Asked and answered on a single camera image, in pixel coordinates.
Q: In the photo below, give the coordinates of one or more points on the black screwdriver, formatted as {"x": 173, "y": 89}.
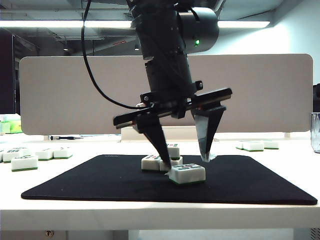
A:
{"x": 62, "y": 137}

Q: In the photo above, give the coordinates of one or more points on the black mouse mat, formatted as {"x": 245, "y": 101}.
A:
{"x": 100, "y": 190}

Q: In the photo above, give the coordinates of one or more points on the round metal drawer lock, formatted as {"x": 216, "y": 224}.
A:
{"x": 49, "y": 233}

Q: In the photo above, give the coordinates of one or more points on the perforated vent grille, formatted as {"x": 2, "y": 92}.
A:
{"x": 315, "y": 234}

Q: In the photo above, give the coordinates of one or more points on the dark tall cabinet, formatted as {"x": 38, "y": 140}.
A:
{"x": 6, "y": 75}

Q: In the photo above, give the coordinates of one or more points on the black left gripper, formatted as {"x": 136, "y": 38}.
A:
{"x": 210, "y": 96}

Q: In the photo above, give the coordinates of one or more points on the cream divider support foot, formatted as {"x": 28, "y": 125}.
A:
{"x": 287, "y": 135}
{"x": 46, "y": 138}

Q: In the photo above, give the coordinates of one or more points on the green and white box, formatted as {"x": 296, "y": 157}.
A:
{"x": 11, "y": 127}

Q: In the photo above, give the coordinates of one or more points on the beige under-desk cabinet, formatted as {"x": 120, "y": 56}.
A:
{"x": 25, "y": 235}

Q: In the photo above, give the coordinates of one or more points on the small ceiling spot lamp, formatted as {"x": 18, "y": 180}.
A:
{"x": 136, "y": 48}
{"x": 65, "y": 49}

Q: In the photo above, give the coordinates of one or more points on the black device behind divider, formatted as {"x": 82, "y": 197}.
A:
{"x": 317, "y": 92}

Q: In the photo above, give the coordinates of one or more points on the white green-backed mahjong tile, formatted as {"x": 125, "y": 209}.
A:
{"x": 174, "y": 152}
{"x": 62, "y": 153}
{"x": 24, "y": 163}
{"x": 1, "y": 156}
{"x": 25, "y": 151}
{"x": 150, "y": 163}
{"x": 239, "y": 145}
{"x": 178, "y": 162}
{"x": 253, "y": 146}
{"x": 188, "y": 175}
{"x": 271, "y": 145}
{"x": 9, "y": 156}
{"x": 44, "y": 155}

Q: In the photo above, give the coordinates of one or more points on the red ceiling sign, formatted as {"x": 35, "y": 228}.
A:
{"x": 119, "y": 43}

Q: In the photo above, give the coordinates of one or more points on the beige fabric desk divider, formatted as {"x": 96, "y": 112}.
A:
{"x": 262, "y": 105}

